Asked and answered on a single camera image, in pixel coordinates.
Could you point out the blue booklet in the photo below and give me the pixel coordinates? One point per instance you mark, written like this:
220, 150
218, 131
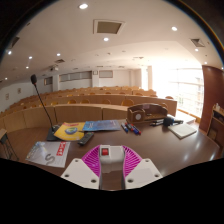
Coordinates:
101, 125

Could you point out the rows of wooden auditorium seats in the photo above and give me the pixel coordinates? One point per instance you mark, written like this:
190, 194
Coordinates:
36, 116

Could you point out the white notebook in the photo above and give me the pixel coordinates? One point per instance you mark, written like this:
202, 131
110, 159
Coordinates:
182, 130

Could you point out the black remote control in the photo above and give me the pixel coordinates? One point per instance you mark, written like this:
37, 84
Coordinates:
86, 138

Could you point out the small ceiling vent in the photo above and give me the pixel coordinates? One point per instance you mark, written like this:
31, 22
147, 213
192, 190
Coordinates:
197, 42

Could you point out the white printed paper sheet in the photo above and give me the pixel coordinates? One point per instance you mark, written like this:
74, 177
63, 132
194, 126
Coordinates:
46, 153

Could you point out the folding stand with wooden top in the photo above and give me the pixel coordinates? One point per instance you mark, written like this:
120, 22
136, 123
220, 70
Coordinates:
4, 137

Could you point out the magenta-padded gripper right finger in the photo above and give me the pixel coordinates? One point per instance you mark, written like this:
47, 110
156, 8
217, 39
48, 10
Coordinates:
143, 171

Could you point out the white charger with red button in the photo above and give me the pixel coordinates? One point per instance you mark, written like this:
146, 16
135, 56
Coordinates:
112, 161

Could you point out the bright window wall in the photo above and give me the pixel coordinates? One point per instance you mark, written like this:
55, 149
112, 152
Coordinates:
186, 90

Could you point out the wooden shelf unit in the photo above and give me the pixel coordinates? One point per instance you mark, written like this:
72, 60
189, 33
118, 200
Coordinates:
216, 126

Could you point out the wooden desk organizer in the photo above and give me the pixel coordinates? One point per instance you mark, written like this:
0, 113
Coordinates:
136, 115

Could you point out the black gooseneck desk microphone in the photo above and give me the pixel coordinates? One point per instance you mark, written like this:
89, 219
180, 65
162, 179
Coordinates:
53, 133

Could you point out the black desk device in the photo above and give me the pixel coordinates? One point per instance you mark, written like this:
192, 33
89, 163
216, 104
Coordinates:
169, 120

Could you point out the large square ceiling vent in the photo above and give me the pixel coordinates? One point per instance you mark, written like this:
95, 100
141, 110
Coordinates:
109, 27

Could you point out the blue marker pen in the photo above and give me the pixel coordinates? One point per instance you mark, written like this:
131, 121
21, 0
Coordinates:
124, 128
136, 130

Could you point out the recessed ceiling lights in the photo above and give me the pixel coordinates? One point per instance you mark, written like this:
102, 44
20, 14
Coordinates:
83, 6

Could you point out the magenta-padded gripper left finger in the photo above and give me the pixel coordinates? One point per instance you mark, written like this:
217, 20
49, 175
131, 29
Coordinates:
80, 171

